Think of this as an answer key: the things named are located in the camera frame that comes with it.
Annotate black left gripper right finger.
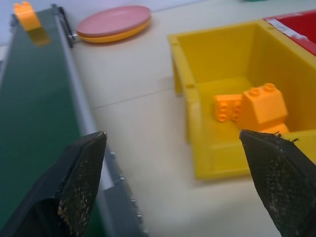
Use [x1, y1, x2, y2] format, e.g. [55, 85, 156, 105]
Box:
[239, 129, 316, 237]

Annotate yellow plastic bin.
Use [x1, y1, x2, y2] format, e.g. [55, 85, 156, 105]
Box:
[167, 19, 316, 181]

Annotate pink plastic plate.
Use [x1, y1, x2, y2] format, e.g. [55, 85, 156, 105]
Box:
[76, 5, 152, 38]

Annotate red plastic bin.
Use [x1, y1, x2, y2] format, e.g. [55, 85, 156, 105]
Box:
[263, 9, 316, 57]

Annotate green conveyor belt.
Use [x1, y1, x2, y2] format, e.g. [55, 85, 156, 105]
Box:
[0, 4, 149, 237]

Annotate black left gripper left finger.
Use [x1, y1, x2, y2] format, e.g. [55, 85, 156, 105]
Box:
[0, 131, 108, 237]

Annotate yellow plastic plate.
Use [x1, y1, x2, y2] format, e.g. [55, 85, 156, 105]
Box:
[78, 18, 152, 44]

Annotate orange sloped toy brick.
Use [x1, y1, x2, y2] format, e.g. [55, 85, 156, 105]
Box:
[237, 83, 289, 134]

